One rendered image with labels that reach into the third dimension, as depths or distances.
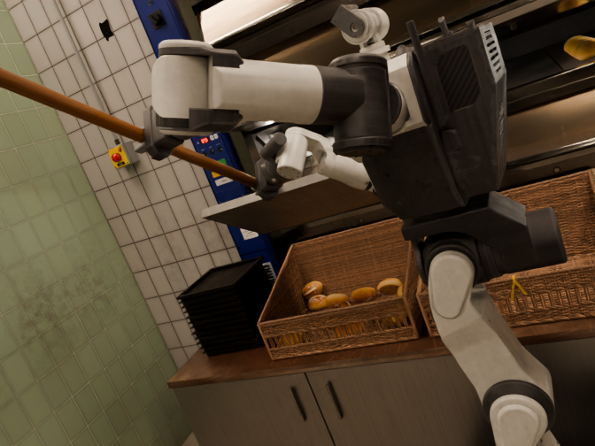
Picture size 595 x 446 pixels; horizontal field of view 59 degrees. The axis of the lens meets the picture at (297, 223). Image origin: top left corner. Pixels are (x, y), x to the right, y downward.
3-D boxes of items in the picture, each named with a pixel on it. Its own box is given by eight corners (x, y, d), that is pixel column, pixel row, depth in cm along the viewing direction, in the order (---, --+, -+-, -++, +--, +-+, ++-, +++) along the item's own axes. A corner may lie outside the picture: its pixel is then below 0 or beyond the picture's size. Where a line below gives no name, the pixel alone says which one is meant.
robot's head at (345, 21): (390, 20, 102) (359, -3, 103) (376, 21, 95) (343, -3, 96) (372, 48, 106) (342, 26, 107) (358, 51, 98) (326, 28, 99)
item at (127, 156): (125, 166, 246) (115, 146, 243) (140, 160, 241) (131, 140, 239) (114, 170, 239) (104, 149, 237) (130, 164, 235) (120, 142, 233)
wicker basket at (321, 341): (312, 300, 231) (289, 243, 225) (438, 274, 206) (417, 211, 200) (269, 363, 188) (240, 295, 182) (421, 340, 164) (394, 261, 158)
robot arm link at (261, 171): (282, 201, 150) (299, 187, 140) (251, 201, 146) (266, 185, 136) (276, 160, 153) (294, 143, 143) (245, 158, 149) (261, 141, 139)
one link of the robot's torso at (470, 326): (560, 390, 122) (482, 214, 115) (567, 442, 107) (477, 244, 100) (495, 401, 129) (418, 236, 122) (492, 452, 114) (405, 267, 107)
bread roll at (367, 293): (372, 283, 201) (373, 296, 198) (378, 291, 206) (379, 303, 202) (348, 289, 205) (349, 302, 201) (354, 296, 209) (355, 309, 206)
